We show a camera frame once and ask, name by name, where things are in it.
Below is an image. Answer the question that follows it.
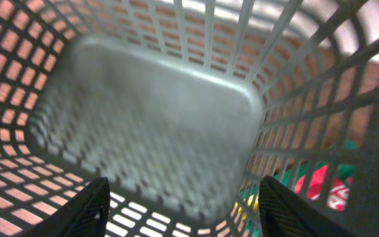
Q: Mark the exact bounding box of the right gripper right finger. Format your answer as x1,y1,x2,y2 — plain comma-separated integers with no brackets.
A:
259,176,352,237

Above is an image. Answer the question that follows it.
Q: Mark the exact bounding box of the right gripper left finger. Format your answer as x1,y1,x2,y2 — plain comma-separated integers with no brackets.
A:
22,177,111,237

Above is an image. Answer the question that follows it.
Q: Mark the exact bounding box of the green Nescafe 3in1 bag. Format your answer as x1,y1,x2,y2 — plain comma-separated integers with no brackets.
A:
232,140,358,237

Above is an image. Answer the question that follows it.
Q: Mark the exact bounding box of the grey plastic basket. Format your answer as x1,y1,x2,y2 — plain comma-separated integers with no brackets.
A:
0,0,379,236

